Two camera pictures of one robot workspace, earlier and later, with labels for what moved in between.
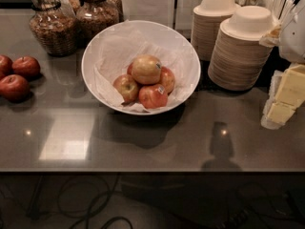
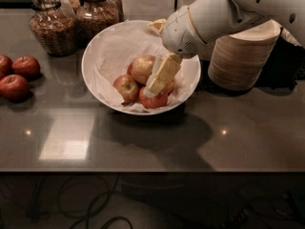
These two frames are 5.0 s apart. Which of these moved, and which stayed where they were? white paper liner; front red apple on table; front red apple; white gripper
Moved: white gripper
Stayed: front red apple; front red apple on table; white paper liner
